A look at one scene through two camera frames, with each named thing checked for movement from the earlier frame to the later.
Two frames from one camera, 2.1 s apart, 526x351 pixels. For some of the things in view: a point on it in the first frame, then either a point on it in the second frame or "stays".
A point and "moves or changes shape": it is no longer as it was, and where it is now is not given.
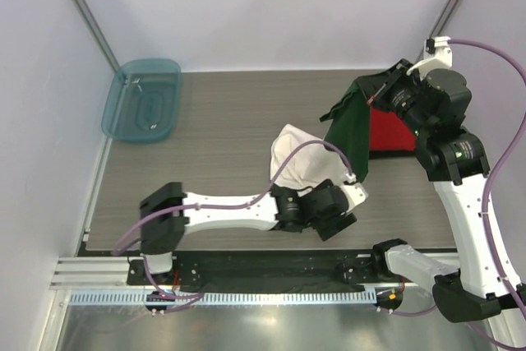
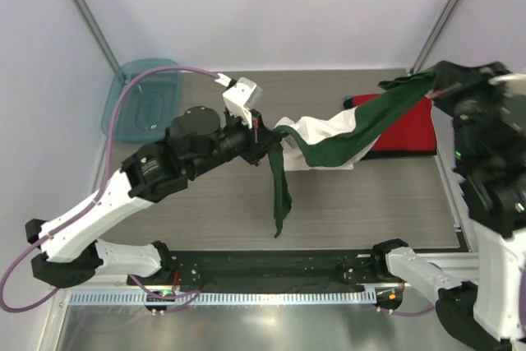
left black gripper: (334, 224) → (259, 138)
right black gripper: (380, 100) → (453, 110)
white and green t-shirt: (347, 127) moves or changes shape
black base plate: (283, 269) stays
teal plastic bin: (143, 100) stays
